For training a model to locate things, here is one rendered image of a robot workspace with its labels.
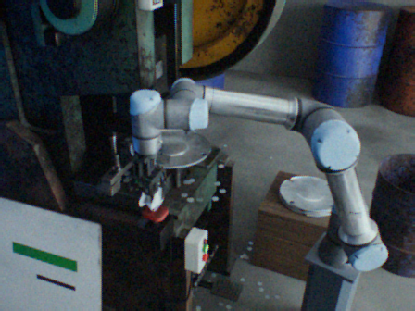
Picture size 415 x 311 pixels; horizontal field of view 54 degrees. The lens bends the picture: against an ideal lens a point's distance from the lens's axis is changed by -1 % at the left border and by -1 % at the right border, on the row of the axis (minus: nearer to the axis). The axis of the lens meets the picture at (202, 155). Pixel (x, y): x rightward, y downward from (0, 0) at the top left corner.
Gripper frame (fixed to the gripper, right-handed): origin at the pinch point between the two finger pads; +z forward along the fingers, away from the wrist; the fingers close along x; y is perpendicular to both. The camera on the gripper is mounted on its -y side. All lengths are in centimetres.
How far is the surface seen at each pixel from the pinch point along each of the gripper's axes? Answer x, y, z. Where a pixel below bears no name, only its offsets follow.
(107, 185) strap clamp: -22.1, -8.9, 4.2
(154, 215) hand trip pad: 0.9, 2.2, 1.7
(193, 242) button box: 9.8, -5.7, 15.2
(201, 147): -0.1, -37.3, -0.5
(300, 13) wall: -18, -363, 8
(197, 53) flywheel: -13, -66, -26
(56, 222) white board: -42.9, -4.3, 22.8
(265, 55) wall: -51, -363, 57
